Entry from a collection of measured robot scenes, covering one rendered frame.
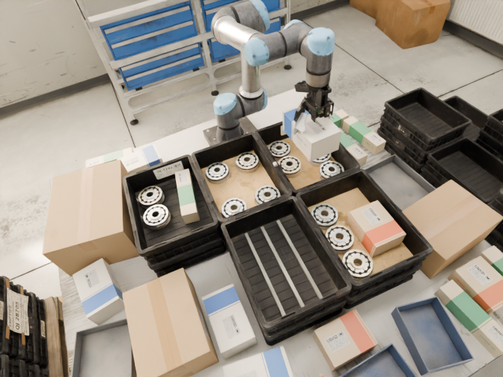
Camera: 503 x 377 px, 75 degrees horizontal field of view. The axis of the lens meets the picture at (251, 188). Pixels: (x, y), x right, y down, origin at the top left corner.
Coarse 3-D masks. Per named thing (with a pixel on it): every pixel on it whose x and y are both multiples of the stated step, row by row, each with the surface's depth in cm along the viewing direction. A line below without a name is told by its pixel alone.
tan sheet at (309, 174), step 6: (288, 138) 156; (294, 144) 153; (294, 150) 151; (300, 150) 150; (294, 156) 148; (300, 156) 148; (306, 162) 145; (306, 168) 143; (312, 168) 143; (318, 168) 142; (300, 174) 141; (306, 174) 141; (312, 174) 141; (318, 174) 140; (294, 180) 139; (300, 180) 139; (306, 180) 139; (312, 180) 139; (318, 180) 138; (294, 186) 137; (300, 186) 137
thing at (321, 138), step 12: (288, 120) 119; (312, 120) 116; (324, 120) 116; (288, 132) 124; (300, 132) 114; (312, 132) 112; (324, 132) 112; (336, 132) 111; (300, 144) 118; (312, 144) 110; (324, 144) 113; (336, 144) 116; (312, 156) 115
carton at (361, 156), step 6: (342, 132) 165; (342, 138) 162; (348, 138) 162; (348, 144) 159; (354, 144) 159; (348, 150) 157; (354, 150) 157; (360, 150) 156; (354, 156) 154; (360, 156) 154; (366, 156) 155; (360, 162) 156
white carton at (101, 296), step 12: (96, 264) 127; (108, 264) 133; (84, 276) 125; (96, 276) 124; (108, 276) 124; (84, 288) 122; (96, 288) 121; (108, 288) 121; (120, 288) 129; (84, 300) 119; (96, 300) 118; (108, 300) 118; (120, 300) 119; (96, 312) 116; (108, 312) 120
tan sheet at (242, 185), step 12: (204, 168) 149; (228, 180) 143; (240, 180) 142; (252, 180) 142; (264, 180) 141; (216, 192) 139; (228, 192) 139; (240, 192) 138; (252, 192) 137; (216, 204) 135; (252, 204) 134
